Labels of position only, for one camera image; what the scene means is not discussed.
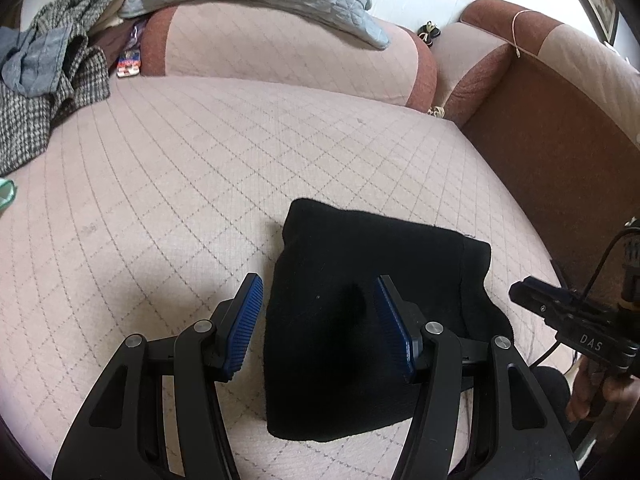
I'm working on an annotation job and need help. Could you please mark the black pants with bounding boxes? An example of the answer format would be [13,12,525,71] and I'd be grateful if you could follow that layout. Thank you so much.
[264,198,513,442]

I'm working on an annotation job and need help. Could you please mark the person's right hand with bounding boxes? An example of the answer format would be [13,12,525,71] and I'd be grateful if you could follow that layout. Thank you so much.
[565,356,639,428]

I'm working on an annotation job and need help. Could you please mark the pink quilted bed cover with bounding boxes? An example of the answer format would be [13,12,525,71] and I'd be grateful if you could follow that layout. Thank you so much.
[1,77,572,474]

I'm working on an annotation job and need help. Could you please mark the pink brown headboard cushion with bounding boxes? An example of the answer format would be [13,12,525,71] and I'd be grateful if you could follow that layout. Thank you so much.
[431,0,639,145]

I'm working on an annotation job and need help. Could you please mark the white glove green cuff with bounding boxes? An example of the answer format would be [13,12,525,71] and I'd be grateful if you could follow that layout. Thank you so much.
[0,178,16,212]

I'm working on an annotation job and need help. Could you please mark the houndstooth tweed garment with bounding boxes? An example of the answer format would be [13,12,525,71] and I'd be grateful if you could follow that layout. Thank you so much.
[1,0,115,176]

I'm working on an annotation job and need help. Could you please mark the small dark trinket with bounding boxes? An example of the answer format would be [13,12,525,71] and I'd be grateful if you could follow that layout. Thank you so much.
[416,21,440,47]

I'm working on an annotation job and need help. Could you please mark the colourful small package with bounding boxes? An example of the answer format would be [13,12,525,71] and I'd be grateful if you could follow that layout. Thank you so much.
[115,49,142,78]

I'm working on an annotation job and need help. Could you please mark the grey-blue garment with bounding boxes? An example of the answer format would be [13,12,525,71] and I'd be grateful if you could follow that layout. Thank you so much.
[1,25,72,98]

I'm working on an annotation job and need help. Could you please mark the pink quilted bolster pillow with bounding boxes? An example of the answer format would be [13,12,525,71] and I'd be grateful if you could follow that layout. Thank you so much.
[141,1,437,112]

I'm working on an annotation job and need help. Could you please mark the black cable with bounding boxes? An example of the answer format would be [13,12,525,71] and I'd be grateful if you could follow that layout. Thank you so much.
[524,226,640,369]

